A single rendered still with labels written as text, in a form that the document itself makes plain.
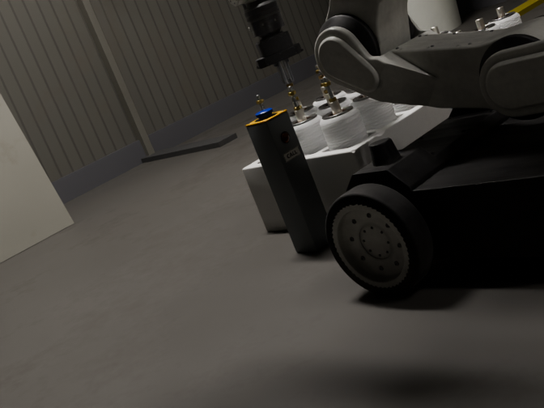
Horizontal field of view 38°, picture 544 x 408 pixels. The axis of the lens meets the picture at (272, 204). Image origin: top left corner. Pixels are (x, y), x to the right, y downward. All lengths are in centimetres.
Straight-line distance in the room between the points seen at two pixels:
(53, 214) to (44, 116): 87
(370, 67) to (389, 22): 10
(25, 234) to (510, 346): 248
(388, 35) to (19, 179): 215
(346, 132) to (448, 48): 46
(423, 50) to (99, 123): 300
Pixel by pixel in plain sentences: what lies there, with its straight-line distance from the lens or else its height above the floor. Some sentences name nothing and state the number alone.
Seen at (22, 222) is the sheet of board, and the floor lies 10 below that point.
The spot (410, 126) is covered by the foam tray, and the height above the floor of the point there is 15.
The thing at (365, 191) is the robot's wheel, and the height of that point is 20.
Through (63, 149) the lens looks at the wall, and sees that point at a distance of 417.
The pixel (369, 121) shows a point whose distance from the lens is 190.
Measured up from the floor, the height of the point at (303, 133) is 23.
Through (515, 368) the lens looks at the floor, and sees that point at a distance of 109.
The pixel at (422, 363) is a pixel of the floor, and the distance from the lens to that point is 117.
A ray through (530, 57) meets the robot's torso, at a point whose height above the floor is 32.
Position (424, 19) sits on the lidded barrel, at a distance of 478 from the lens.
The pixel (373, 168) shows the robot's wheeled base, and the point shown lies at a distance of 140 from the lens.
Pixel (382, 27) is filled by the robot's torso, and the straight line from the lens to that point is 151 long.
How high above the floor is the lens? 54
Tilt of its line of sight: 13 degrees down
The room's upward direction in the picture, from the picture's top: 22 degrees counter-clockwise
